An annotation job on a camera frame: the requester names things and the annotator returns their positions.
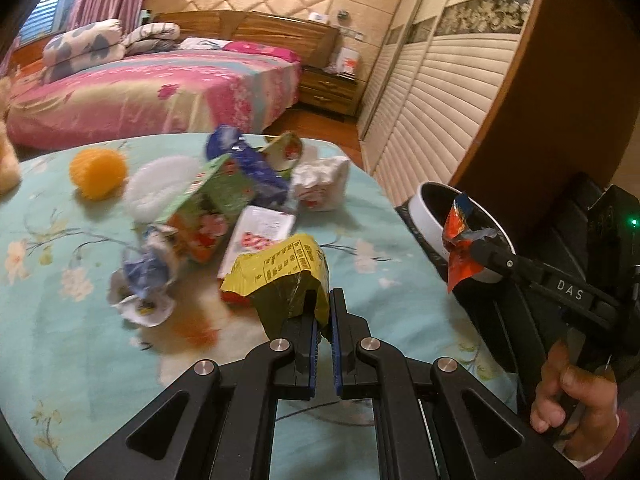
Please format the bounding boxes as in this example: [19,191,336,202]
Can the pink pillow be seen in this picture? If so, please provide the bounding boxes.
[222,40,297,64]

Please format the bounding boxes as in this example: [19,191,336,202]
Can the wooden nightstand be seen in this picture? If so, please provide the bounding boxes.
[297,64,361,121]

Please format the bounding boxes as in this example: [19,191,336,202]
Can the white trash bin black bag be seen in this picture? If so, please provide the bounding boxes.
[395,181,518,286]

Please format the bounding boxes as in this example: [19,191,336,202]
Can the crumpled white paper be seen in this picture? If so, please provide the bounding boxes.
[290,155,351,213]

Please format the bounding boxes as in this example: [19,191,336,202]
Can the wooden headboard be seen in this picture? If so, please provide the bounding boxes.
[150,10,341,68]

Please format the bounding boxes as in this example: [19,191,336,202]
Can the white packet red print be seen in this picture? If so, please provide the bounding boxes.
[217,205,296,281]

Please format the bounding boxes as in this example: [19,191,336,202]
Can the white pillow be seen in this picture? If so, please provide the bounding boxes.
[180,36,233,54]

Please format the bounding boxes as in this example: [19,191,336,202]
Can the blue plastic wrapper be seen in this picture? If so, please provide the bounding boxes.
[205,124,292,211]

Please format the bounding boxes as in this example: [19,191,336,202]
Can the folded quilt blue heart print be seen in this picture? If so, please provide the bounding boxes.
[40,19,126,83]

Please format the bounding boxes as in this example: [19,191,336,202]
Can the beige plush toy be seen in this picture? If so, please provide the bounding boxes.
[0,77,23,196]

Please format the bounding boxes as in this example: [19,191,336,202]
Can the yellow snack packet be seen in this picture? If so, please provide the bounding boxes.
[220,232,331,343]

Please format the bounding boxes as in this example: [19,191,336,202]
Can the white red box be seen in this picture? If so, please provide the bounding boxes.
[331,45,361,79]

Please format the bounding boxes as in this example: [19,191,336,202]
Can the green carton red print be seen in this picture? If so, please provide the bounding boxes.
[155,152,257,266]

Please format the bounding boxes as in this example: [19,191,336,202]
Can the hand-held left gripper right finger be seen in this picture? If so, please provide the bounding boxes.
[330,288,586,480]

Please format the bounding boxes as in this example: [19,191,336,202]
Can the crumpled blue white wrapper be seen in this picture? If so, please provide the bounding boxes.
[107,222,188,328]

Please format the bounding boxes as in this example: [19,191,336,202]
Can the folded quilt dark leaf print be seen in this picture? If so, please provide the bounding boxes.
[122,22,181,56]

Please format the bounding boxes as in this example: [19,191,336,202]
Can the black slatted chair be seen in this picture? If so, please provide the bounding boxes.
[450,172,640,411]

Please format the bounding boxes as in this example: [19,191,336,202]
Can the green spout pouch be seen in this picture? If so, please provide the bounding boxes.
[257,131,306,181]

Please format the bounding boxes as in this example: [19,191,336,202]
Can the red snack wrapper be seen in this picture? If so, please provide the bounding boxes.
[442,192,499,294]

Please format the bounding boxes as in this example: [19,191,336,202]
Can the louvred sliding door wardrobe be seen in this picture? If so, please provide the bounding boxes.
[357,0,640,241]

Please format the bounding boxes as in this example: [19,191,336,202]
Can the white foam fruit net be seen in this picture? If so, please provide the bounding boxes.
[125,155,201,223]

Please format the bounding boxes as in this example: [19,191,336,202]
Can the bed with pink floral sheet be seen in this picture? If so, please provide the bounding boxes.
[7,35,303,151]

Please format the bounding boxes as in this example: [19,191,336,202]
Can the person's right hand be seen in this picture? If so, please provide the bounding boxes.
[529,338,621,461]

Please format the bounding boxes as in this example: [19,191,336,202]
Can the orange foam fruit net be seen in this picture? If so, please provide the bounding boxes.
[70,147,128,203]

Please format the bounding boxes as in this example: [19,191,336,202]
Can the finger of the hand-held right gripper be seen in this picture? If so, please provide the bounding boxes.
[466,234,622,319]

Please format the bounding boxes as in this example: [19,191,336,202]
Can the window blinds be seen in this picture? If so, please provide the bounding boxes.
[20,0,86,41]

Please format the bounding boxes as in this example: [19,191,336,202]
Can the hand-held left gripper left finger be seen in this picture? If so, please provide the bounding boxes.
[64,289,321,480]

